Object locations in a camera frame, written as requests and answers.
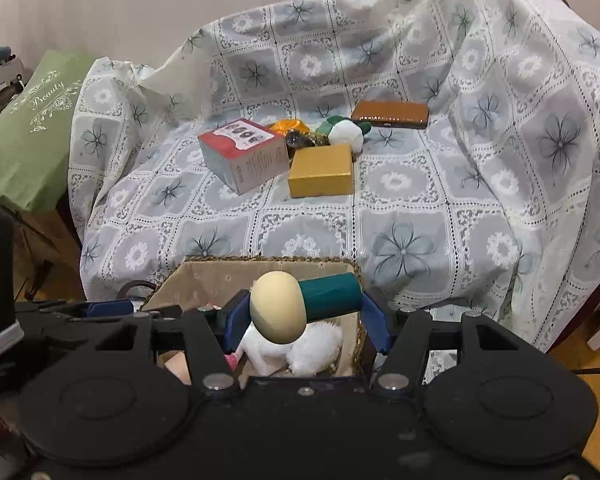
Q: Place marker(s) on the green printed cushion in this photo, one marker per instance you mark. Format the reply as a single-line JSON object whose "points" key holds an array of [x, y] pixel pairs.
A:
{"points": [[25, 150]]}

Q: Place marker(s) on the pink and white cloth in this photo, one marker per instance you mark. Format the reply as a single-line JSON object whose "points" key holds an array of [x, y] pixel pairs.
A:
{"points": [[232, 360]]}

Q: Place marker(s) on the green and white plush toy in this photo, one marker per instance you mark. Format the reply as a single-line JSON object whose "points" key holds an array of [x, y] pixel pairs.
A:
{"points": [[347, 132]]}

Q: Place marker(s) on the gold cardboard box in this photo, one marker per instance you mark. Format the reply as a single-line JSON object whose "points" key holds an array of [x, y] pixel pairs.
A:
{"points": [[320, 172]]}

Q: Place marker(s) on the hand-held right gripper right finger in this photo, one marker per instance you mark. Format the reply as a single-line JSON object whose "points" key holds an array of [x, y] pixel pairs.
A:
{"points": [[379, 325]]}

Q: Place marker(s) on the glass ball ornament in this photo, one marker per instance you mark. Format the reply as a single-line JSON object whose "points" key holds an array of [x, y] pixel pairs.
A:
{"points": [[296, 139]]}

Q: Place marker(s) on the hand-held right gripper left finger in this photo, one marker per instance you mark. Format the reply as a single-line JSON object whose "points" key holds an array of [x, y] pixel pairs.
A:
{"points": [[237, 322]]}

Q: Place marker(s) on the woven basket with fabric liner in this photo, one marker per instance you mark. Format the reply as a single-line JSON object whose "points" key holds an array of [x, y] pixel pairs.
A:
{"points": [[205, 280]]}

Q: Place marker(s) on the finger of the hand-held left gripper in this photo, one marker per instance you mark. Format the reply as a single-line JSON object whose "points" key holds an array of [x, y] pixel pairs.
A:
{"points": [[107, 308]]}

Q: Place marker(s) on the white fluffy plush toy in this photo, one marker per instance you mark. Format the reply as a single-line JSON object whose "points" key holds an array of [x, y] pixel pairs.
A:
{"points": [[315, 350]]}

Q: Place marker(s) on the cream and teal mushroom toy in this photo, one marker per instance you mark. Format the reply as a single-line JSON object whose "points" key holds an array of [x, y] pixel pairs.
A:
{"points": [[275, 305]]}

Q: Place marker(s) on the white cardboard box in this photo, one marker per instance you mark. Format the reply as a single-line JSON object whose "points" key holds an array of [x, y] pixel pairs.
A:
{"points": [[2, 80]]}

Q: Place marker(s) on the brown leather case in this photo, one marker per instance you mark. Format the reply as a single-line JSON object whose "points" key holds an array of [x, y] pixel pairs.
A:
{"points": [[390, 114]]}

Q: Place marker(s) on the red printed carton box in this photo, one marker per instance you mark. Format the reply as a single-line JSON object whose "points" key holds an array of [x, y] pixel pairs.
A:
{"points": [[240, 160]]}

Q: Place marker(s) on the floral lace cover cloth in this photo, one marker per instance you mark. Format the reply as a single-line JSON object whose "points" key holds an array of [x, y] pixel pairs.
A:
{"points": [[405, 200]]}

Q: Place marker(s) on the orange satin pouch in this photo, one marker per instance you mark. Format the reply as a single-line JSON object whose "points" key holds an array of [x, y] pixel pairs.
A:
{"points": [[287, 126]]}

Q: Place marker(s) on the teal fuzzy figure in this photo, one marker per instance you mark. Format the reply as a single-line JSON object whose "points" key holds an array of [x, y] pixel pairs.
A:
{"points": [[0, 55]]}

